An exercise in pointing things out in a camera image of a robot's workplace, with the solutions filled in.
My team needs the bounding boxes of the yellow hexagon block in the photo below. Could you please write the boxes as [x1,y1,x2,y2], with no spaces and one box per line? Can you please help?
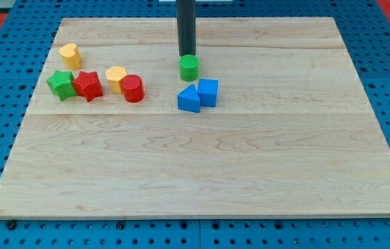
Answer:
[106,66,127,94]

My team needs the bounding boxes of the red star block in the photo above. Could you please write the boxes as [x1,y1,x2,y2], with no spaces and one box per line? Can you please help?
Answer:
[73,71,103,102]

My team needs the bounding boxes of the green star block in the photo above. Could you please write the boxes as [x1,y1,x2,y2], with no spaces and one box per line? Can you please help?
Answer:
[46,70,77,101]

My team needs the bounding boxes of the yellow heart block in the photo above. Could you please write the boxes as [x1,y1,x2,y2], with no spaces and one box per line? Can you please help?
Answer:
[59,43,82,70]

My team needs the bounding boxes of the blue triangle block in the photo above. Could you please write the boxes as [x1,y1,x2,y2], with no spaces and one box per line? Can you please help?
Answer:
[177,84,201,113]

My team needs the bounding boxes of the blue cube block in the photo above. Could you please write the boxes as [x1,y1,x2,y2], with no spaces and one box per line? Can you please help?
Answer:
[197,78,219,107]

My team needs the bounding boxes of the green cylinder block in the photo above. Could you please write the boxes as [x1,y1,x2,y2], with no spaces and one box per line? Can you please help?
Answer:
[178,55,199,82]

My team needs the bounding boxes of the red cylinder block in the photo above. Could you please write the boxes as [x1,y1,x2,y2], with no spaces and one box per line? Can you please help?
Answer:
[120,74,145,103]

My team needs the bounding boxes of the light wooden board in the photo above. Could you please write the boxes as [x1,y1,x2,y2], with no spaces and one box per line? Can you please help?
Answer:
[0,17,390,221]

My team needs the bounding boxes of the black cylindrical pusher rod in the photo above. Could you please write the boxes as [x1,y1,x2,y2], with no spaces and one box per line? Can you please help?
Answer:
[176,0,196,57]

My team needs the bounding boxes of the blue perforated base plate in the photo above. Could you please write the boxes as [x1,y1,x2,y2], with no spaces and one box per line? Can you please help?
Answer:
[0,0,390,248]

